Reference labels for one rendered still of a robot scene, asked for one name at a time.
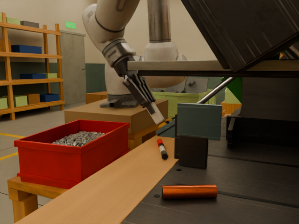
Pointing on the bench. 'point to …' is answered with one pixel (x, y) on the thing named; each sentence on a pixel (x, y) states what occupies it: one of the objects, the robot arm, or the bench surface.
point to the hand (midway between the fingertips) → (155, 113)
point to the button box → (167, 130)
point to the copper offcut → (189, 191)
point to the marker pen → (162, 149)
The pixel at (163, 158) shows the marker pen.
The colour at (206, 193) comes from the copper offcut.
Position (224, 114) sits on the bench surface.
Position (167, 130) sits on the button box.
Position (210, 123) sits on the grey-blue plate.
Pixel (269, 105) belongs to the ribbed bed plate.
